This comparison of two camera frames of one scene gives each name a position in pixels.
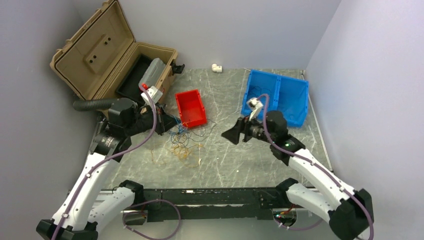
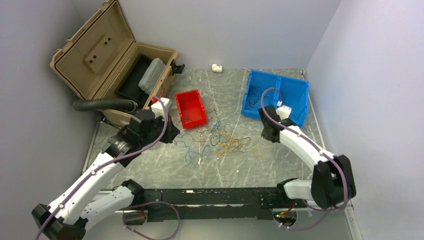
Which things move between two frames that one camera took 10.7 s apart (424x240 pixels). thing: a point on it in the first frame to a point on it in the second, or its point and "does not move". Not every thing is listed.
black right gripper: [233, 134] to [263, 134]
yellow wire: [184, 153] to [224, 142]
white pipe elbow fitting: [216, 68] does not move
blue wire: [181, 129] to [205, 148]
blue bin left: [259, 83] does not move
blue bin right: [291, 99] does not move
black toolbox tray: [129, 87] does not move
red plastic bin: [191, 108] does not move
